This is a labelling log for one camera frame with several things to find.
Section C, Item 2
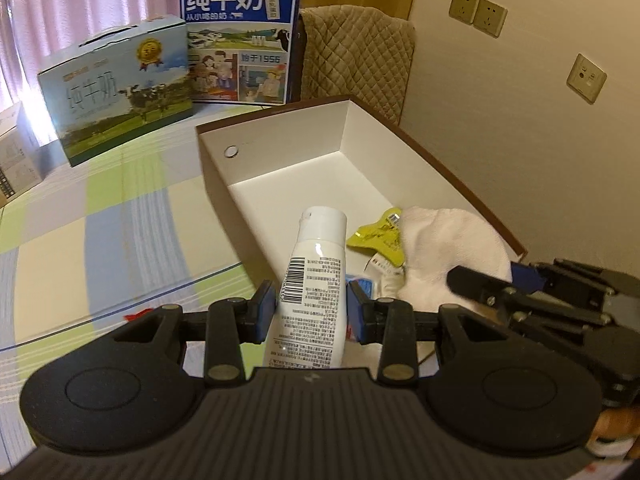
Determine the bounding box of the beige round-port wall socket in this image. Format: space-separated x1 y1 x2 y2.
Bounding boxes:
566 53 608 105

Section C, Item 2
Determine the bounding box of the pink curtain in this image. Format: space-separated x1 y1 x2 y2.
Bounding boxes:
0 0 207 113

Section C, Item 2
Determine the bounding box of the brown cardboard box white inside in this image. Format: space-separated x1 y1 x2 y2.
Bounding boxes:
194 93 530 377

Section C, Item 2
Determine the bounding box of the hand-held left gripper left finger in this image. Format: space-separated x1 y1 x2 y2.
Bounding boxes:
112 280 277 387

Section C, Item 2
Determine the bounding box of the small white packet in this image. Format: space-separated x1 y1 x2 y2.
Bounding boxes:
369 252 405 295

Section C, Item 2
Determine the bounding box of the beige quilted cover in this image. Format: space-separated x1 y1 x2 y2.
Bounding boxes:
298 4 417 127

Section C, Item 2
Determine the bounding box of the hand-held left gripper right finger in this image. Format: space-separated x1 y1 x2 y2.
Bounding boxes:
347 280 511 387

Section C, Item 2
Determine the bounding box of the checkered bed sheet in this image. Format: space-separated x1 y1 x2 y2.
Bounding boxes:
0 102 283 463

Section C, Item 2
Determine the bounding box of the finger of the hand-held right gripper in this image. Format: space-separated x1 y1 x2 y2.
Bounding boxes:
511 258 640 297
446 265 618 333

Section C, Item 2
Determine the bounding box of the person's right hand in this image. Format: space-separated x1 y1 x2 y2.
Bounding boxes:
584 404 640 459

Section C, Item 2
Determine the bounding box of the white lotion bottle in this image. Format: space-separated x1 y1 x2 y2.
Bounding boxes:
262 205 349 369

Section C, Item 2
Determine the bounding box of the white towel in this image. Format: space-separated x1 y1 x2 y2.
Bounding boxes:
394 204 514 312

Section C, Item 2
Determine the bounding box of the green cow milk carton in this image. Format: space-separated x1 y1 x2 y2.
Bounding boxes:
37 15 195 168

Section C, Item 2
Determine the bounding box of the blue illustrated milk carton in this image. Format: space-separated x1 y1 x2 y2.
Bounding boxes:
178 0 305 107

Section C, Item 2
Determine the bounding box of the yellow green snack packet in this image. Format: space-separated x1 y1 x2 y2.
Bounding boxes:
347 208 406 266

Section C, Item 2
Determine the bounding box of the white appliance box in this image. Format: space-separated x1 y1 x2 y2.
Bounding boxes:
0 101 44 209

